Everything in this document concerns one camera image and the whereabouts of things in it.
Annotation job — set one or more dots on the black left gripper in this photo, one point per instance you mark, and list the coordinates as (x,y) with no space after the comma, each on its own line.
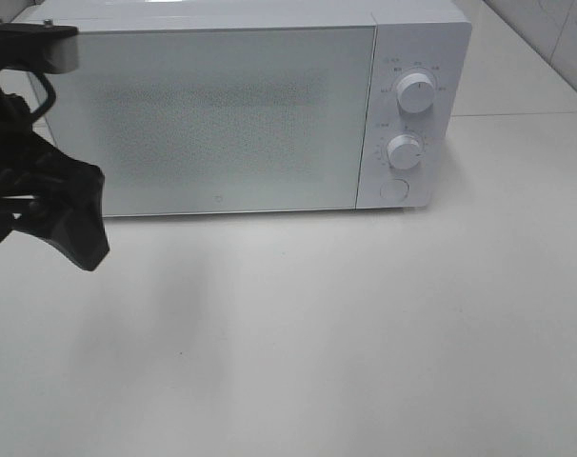
(43,192)

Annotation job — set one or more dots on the white microwave door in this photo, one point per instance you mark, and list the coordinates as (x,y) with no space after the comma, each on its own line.
(218,121)

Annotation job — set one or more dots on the round white door button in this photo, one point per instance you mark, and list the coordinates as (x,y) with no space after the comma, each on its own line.
(394,190)

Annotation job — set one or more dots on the white microwave oven body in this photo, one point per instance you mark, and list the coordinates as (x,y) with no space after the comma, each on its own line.
(408,35)

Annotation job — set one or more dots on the lower white timer knob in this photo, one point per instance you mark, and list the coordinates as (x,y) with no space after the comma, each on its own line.
(405,151)

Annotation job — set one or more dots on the upper white power knob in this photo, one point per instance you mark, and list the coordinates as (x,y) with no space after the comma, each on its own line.
(415,91)

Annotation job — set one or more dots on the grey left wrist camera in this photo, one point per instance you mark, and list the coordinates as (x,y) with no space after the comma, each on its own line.
(61,56)

